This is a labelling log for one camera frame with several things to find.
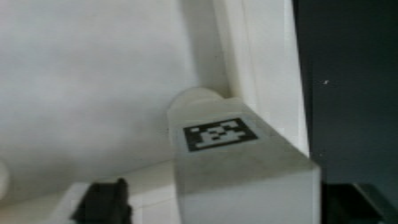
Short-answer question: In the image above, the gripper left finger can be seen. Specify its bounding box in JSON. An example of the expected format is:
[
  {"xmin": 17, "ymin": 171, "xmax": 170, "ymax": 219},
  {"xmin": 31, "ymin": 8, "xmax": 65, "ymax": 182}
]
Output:
[{"xmin": 70, "ymin": 178, "xmax": 132, "ymax": 224}]

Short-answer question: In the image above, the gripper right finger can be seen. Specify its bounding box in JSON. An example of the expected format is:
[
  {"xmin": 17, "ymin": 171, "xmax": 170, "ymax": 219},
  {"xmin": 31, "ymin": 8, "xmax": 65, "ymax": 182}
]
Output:
[{"xmin": 321, "ymin": 183, "xmax": 398, "ymax": 224}]

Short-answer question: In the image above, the white table leg with tag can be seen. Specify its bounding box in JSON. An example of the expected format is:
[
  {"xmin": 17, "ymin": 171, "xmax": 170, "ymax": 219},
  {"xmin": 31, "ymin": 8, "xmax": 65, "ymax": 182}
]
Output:
[{"xmin": 166, "ymin": 88, "xmax": 321, "ymax": 224}]

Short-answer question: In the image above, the white square tabletop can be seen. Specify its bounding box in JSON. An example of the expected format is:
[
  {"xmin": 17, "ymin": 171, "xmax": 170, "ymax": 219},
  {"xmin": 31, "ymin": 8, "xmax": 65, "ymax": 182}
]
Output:
[{"xmin": 0, "ymin": 0, "xmax": 308, "ymax": 224}]

